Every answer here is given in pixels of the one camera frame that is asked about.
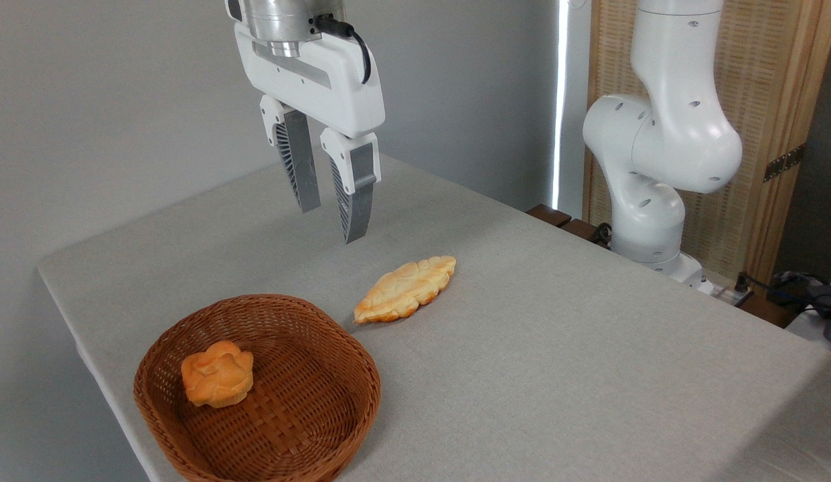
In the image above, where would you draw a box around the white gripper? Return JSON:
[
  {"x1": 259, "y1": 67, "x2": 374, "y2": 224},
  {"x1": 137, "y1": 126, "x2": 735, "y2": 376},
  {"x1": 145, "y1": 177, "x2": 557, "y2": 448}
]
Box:
[{"x1": 226, "y1": 0, "x2": 386, "y2": 244}]

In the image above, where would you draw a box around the long braided bread loaf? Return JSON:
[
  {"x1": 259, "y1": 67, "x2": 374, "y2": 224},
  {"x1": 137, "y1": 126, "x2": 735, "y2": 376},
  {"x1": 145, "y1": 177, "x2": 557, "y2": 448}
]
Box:
[{"x1": 353, "y1": 255, "x2": 457, "y2": 325}]

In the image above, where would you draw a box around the round orange bread roll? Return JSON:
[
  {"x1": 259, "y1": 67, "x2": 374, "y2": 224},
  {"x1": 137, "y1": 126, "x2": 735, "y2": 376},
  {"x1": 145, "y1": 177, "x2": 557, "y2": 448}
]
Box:
[{"x1": 181, "y1": 340, "x2": 254, "y2": 409}]

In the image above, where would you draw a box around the silver metal wrist flange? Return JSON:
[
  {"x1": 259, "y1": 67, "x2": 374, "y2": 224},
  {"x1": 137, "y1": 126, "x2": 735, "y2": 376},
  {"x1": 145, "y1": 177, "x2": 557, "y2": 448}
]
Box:
[{"x1": 243, "y1": 0, "x2": 346, "y2": 58}]

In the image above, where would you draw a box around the brown wicker basket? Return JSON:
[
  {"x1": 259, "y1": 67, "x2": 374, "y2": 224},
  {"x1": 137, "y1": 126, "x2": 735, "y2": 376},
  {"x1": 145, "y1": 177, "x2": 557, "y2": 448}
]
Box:
[{"x1": 133, "y1": 294, "x2": 382, "y2": 482}]

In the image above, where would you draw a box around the dark brown wooden block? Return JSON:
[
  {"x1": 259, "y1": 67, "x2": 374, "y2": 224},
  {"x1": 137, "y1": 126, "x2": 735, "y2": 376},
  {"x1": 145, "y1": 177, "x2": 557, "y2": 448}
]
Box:
[
  {"x1": 561, "y1": 219, "x2": 610, "y2": 248},
  {"x1": 526, "y1": 204, "x2": 573, "y2": 228}
]

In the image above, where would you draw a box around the white power strip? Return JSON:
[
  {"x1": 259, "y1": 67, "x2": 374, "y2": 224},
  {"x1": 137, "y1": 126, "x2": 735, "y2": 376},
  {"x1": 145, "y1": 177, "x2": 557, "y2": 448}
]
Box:
[{"x1": 712, "y1": 284, "x2": 755, "y2": 306}]

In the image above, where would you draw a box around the metal hinge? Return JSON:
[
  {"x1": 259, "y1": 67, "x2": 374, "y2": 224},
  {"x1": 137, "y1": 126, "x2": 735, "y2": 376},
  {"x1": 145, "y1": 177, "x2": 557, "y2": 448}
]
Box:
[{"x1": 763, "y1": 144, "x2": 806, "y2": 183}]

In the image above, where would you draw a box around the wooden rattan screen panel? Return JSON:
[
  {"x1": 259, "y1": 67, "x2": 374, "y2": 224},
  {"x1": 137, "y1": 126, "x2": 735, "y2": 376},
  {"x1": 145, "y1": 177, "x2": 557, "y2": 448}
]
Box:
[{"x1": 583, "y1": 0, "x2": 831, "y2": 285}]

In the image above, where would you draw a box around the dark grey bag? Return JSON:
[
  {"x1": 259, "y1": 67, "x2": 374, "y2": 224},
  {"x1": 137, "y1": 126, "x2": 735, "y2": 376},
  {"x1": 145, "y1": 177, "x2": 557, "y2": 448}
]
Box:
[{"x1": 773, "y1": 266, "x2": 831, "y2": 347}]

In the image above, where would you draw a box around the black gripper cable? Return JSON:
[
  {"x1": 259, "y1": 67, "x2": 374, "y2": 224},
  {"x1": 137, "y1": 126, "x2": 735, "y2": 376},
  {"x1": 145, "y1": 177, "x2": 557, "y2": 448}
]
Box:
[{"x1": 313, "y1": 15, "x2": 372, "y2": 85}]

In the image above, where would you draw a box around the black power cable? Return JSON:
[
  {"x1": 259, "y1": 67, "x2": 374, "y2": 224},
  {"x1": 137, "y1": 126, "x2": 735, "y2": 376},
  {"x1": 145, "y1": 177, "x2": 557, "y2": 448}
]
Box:
[{"x1": 735, "y1": 271, "x2": 818, "y2": 303}]

